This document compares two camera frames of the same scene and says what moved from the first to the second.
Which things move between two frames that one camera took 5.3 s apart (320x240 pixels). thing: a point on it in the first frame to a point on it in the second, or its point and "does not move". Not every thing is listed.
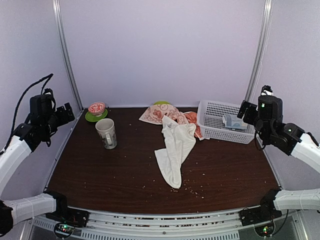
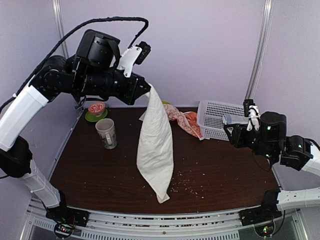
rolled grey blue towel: (232, 123) does not move
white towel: (180, 139) to (155, 153)
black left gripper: (64, 118) to (133, 92)
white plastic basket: (209, 116) does not move
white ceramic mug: (106, 129) does not move
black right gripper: (250, 106) to (236, 139)
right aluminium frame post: (261, 50) does not move
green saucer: (92, 118) does not move
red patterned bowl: (97, 108) does not move
